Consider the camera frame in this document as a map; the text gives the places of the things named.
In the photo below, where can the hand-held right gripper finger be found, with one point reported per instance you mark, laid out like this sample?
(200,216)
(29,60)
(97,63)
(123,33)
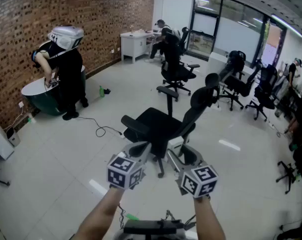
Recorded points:
(173,160)
(194,152)

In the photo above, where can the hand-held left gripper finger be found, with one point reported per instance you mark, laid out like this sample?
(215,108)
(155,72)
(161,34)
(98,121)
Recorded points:
(147,151)
(126,149)

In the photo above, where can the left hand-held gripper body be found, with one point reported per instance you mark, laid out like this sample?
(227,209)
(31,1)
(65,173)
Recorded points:
(124,170)

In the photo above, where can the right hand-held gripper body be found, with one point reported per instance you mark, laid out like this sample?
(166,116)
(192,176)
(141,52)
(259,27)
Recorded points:
(199,181)

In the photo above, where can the person's left forearm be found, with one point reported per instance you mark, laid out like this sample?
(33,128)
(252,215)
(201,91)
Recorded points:
(103,214)

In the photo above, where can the person's right forearm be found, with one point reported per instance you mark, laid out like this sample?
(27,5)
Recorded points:
(208,221)

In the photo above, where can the white box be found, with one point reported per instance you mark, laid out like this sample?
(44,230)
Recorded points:
(176,145)

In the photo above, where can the black mesh office chair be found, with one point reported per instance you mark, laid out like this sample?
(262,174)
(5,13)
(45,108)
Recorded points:
(161,124)

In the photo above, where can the small black floor object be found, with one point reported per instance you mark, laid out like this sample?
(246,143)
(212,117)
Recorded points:
(107,91)

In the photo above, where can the green bottle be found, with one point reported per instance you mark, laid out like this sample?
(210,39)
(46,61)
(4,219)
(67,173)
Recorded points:
(101,92)

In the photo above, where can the black chest-mounted device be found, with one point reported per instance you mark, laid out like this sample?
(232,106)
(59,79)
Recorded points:
(153,226)

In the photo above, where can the round green white-topped table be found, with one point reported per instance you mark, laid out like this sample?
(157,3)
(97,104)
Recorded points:
(44,99)

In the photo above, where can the small white bin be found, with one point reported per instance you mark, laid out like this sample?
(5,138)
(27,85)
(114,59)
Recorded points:
(13,137)

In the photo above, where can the black-framed glass partition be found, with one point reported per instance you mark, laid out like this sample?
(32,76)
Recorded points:
(236,31)

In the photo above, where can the linear ceiling light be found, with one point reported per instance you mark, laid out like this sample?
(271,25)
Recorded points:
(287,25)

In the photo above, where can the white wall socket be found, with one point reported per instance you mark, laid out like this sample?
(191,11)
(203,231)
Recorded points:
(21,104)

